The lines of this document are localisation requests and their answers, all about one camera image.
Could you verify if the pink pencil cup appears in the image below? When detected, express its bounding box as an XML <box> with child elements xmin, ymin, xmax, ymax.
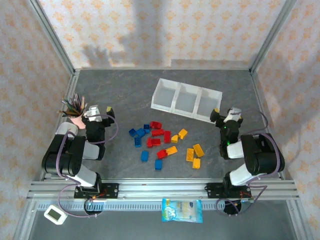
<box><xmin>68</xmin><ymin>113</ymin><xmax>87</xmax><ymax>130</ymax></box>

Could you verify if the coloured pencils bundle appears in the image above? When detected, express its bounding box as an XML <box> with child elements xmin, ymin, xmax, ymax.
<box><xmin>56</xmin><ymin>92</ymin><xmax>88</xmax><ymax>118</ymax></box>

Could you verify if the small green circuit board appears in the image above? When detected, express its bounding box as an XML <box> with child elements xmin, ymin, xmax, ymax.
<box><xmin>241</xmin><ymin>196</ymin><xmax>255</xmax><ymax>211</ymax></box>

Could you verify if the white digital timer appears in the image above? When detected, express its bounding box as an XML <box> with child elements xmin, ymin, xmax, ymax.
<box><xmin>43</xmin><ymin>204</ymin><xmax>69</xmax><ymax>227</ymax></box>

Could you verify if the blue snack bag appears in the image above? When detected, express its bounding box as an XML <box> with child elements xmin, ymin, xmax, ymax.
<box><xmin>161</xmin><ymin>197</ymin><xmax>204</xmax><ymax>224</ymax></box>

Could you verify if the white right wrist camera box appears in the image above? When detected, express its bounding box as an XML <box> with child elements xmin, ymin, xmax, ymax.
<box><xmin>224</xmin><ymin>106</ymin><xmax>243</xmax><ymax>123</ymax></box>

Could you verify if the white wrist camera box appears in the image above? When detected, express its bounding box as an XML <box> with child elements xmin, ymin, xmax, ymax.
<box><xmin>224</xmin><ymin>106</ymin><xmax>243</xmax><ymax>123</ymax></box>
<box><xmin>82</xmin><ymin>105</ymin><xmax>101</xmax><ymax>123</ymax></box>

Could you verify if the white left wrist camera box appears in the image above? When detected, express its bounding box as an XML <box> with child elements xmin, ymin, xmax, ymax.
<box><xmin>82</xmin><ymin>105</ymin><xmax>101</xmax><ymax>123</ymax></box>

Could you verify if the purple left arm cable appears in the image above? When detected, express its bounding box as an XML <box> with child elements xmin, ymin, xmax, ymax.
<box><xmin>56</xmin><ymin>113</ymin><xmax>120</xmax><ymax>218</ymax></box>

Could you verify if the aluminium table edge rail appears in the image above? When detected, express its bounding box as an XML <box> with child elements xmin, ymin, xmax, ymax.
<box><xmin>249</xmin><ymin>70</ymin><xmax>287</xmax><ymax>181</ymax></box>
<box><xmin>39</xmin><ymin>70</ymin><xmax>81</xmax><ymax>181</ymax></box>

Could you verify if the thin aluminium frame rail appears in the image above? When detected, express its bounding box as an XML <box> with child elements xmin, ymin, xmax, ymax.
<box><xmin>74</xmin><ymin>67</ymin><xmax>252</xmax><ymax>72</ymax></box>

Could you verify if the black round cable port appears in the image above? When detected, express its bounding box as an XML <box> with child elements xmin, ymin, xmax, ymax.
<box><xmin>84</xmin><ymin>198</ymin><xmax>105</xmax><ymax>216</ymax></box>

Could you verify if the grey slotted cable duct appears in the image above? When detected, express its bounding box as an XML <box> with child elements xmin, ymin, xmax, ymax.
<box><xmin>36</xmin><ymin>201</ymin><xmax>226</xmax><ymax>211</ymax></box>

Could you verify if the aluminium frame post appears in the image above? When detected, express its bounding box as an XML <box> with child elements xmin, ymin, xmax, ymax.
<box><xmin>29</xmin><ymin>0</ymin><xmax>77</xmax><ymax>76</ymax></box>
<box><xmin>249</xmin><ymin>0</ymin><xmax>298</xmax><ymax>76</ymax></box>

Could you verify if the wide aluminium base rail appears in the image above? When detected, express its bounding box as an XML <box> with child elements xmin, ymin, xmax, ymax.
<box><xmin>27</xmin><ymin>178</ymin><xmax>300</xmax><ymax>201</ymax></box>

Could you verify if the aluminium frame bar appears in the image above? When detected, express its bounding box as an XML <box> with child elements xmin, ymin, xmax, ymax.
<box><xmin>286</xmin><ymin>199</ymin><xmax>309</xmax><ymax>240</ymax></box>
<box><xmin>13</xmin><ymin>199</ymin><xmax>41</xmax><ymax>240</ymax></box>

